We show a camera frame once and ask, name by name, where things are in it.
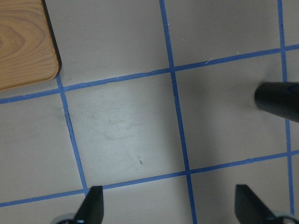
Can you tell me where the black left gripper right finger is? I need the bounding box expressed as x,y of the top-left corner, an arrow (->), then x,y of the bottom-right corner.
234,184 -> 273,224

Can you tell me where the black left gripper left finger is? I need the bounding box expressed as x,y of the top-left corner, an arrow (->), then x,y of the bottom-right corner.
74,186 -> 103,224

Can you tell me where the dark wine bottle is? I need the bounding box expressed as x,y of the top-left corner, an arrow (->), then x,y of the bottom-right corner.
254,82 -> 299,122

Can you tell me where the wooden tray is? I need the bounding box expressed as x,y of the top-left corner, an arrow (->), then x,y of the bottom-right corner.
0,0 -> 62,91

